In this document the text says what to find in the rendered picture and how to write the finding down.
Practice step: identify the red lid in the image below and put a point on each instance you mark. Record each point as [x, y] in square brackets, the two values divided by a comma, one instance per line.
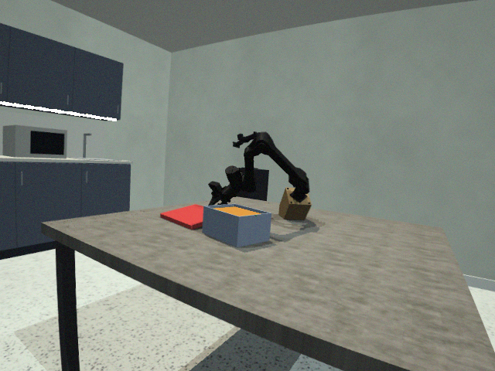
[190, 217]

